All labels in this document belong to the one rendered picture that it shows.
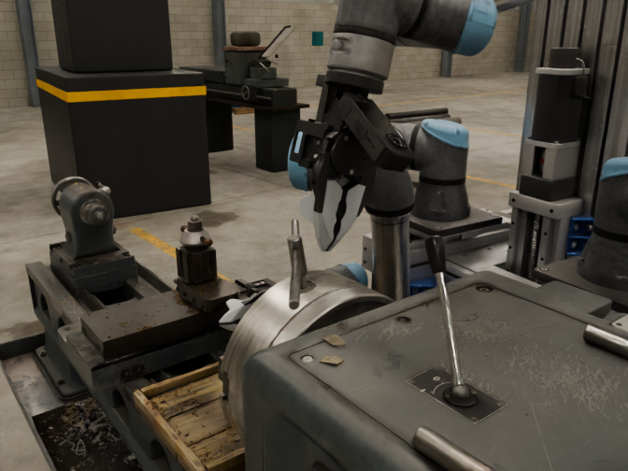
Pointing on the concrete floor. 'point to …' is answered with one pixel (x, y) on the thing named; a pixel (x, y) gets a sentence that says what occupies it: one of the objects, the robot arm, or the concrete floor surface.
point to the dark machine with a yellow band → (124, 107)
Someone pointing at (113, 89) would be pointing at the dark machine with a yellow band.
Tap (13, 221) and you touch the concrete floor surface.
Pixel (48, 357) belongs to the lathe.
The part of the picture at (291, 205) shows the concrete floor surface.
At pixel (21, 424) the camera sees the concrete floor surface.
